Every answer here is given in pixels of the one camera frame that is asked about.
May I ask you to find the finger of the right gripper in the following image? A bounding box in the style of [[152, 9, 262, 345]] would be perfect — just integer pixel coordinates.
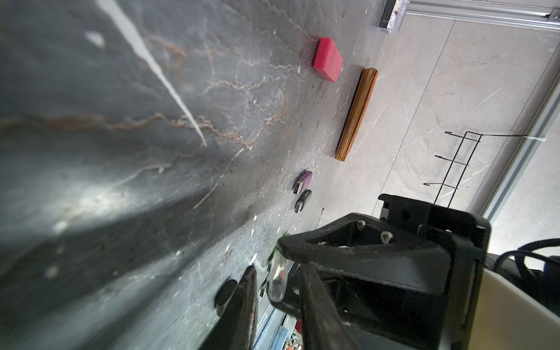
[[277, 213, 451, 295]]

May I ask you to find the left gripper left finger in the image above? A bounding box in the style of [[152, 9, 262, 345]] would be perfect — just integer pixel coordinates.
[[199, 265, 258, 350]]

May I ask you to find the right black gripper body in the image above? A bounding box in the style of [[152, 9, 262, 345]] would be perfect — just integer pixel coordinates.
[[279, 193, 491, 350]]

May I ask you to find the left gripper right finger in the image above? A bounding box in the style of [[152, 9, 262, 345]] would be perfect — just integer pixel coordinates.
[[299, 263, 359, 349]]

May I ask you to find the purple usb drive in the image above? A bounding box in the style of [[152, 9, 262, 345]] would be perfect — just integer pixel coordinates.
[[293, 170, 313, 195]]

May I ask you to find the pink usb drive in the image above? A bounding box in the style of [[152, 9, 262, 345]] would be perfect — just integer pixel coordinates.
[[313, 37, 344, 83]]

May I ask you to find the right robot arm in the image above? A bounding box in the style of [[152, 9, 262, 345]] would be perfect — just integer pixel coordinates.
[[277, 194, 559, 349]]

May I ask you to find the black usb cap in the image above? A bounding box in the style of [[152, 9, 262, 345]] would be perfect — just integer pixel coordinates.
[[214, 279, 238, 317]]

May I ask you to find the black usb drive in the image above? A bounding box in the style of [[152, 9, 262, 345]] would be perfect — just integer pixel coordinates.
[[295, 189, 312, 213]]

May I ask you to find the green usb drive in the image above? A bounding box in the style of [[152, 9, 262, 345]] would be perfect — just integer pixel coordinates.
[[266, 231, 290, 272]]

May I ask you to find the brown leather wallet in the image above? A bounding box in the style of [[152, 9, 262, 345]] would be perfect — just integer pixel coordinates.
[[335, 68, 379, 162]]

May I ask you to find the black wire hook rack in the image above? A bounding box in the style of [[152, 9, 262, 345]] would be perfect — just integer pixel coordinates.
[[423, 131, 546, 208]]

